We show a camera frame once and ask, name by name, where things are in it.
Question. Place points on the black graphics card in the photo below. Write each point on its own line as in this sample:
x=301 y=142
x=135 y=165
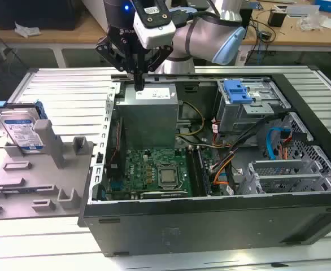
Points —
x=165 y=194

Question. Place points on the silver CPU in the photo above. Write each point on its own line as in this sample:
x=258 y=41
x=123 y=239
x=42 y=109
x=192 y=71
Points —
x=169 y=175

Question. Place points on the blue drive cage latch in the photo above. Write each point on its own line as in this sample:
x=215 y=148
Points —
x=236 y=93

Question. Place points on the green motherboard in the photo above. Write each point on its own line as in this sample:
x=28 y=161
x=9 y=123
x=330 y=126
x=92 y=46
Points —
x=138 y=166

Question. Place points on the clear plastic bag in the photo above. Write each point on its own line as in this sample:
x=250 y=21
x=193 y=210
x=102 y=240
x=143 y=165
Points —
x=313 y=22

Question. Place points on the crumpled white paper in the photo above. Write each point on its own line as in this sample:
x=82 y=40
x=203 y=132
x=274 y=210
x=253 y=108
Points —
x=27 y=30

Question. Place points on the white plastic box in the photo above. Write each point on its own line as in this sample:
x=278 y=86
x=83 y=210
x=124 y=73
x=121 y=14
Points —
x=97 y=7

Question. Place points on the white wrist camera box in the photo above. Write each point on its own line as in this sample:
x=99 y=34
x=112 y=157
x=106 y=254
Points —
x=157 y=35

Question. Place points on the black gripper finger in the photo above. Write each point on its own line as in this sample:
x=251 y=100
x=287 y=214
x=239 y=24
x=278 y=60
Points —
x=160 y=57
x=112 y=55

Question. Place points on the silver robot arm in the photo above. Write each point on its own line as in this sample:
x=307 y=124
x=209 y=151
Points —
x=199 y=36

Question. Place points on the large black box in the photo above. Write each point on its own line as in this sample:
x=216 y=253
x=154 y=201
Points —
x=35 y=14

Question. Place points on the black PC case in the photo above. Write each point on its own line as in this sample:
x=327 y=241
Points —
x=210 y=231

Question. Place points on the small black box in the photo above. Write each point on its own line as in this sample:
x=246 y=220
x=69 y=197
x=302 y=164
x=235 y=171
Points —
x=276 y=17

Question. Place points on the black RAM stick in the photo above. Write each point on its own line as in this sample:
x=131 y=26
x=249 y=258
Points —
x=194 y=172

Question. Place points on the black speaker box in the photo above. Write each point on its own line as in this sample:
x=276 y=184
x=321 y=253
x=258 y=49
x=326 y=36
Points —
x=246 y=18

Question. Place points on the grey power supply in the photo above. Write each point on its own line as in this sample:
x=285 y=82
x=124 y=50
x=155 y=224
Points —
x=145 y=124

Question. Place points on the wooden desk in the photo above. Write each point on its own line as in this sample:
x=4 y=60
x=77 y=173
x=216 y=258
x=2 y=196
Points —
x=78 y=34

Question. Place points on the grey parts rack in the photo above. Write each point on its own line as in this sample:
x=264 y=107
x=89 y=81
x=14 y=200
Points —
x=41 y=175

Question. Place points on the blue cardboard box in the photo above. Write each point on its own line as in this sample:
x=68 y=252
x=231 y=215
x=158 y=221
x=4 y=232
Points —
x=330 y=5

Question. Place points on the flat white box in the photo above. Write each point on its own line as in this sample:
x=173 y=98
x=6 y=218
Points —
x=302 y=9

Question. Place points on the CPU socket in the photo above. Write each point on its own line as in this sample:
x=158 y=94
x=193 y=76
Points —
x=168 y=186

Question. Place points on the hard disk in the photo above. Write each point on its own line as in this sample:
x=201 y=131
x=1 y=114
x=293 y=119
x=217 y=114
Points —
x=21 y=132

